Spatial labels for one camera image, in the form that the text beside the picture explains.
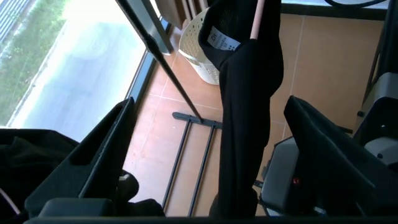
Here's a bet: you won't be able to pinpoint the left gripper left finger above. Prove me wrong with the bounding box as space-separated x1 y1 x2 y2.
24 96 137 218

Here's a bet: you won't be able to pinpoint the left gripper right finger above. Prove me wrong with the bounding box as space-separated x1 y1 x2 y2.
283 95 398 216

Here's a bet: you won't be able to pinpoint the black shorts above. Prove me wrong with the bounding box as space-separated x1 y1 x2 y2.
0 128 165 218

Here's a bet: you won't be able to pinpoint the black garment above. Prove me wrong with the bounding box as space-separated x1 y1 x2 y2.
198 0 285 218

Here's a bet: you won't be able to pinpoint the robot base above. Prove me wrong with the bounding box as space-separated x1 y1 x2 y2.
253 0 398 217

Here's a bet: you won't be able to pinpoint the black clothes rack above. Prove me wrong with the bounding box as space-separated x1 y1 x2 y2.
114 0 223 218

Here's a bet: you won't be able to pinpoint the white laundry basket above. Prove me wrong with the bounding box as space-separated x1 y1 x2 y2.
178 7 221 86

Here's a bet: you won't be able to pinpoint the beige curtain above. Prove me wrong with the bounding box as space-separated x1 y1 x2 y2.
154 0 210 30

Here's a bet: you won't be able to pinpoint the black cable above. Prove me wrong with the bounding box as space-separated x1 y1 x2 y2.
324 0 388 9

